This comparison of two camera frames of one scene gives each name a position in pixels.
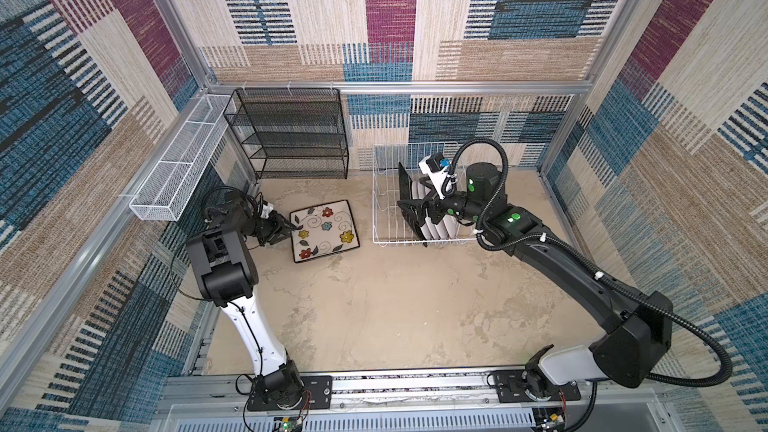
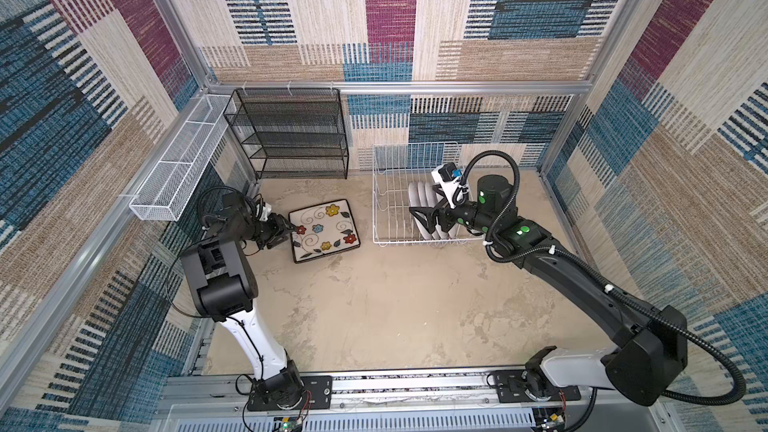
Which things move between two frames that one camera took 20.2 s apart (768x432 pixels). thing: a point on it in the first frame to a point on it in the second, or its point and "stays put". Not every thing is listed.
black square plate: x=406 y=193 to x=323 y=230
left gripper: x=279 y=228 stays put
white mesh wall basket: x=161 y=192 stays put
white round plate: x=426 y=228 stays put
